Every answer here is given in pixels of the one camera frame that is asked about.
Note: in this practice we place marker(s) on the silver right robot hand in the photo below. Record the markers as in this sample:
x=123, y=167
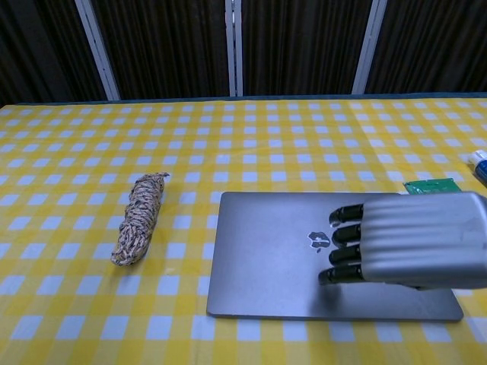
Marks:
x=418, y=239

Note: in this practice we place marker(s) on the silver laptop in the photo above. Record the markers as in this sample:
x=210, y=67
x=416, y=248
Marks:
x=274, y=258

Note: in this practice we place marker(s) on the green foil packet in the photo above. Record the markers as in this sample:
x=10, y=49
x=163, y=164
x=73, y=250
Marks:
x=431, y=187

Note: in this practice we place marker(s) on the white and blue tube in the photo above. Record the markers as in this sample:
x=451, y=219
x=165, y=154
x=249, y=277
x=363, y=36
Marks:
x=480, y=161

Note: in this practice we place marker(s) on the dark pleated curtain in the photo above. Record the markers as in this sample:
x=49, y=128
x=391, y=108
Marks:
x=163, y=45

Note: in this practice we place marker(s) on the yellow checkered tablecloth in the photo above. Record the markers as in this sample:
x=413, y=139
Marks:
x=95, y=304

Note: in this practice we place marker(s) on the white frame post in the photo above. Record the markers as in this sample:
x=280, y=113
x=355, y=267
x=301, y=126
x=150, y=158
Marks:
x=234, y=47
x=98, y=49
x=369, y=45

